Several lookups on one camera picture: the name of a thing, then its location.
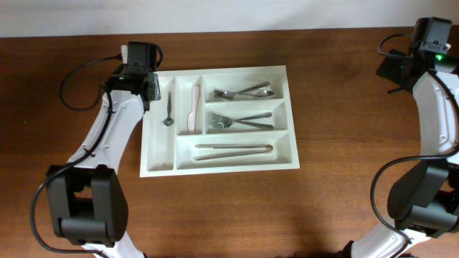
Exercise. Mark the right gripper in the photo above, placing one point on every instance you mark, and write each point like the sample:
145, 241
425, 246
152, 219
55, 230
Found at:
389, 68

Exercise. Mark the small steel teaspoon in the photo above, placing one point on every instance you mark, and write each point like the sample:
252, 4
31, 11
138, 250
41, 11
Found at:
169, 120

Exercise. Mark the pink plastic knife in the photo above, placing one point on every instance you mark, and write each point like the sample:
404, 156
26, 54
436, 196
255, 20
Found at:
191, 117

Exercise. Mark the steel spoon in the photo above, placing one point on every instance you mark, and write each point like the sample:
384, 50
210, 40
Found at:
263, 94
222, 94

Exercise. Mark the steel fork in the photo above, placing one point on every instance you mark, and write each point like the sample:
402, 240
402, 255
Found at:
224, 119
218, 124

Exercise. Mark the long steel tongs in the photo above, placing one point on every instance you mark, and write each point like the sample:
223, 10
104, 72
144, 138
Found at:
232, 150

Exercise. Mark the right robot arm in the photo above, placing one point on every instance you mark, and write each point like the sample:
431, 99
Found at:
423, 203

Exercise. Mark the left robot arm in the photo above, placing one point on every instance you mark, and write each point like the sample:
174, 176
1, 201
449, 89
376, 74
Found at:
86, 201

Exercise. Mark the white plastic cutlery tray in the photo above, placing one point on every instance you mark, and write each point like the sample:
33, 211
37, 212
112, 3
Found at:
170, 151

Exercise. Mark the steel fork in tray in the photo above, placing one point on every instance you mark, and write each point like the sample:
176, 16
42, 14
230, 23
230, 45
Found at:
218, 124

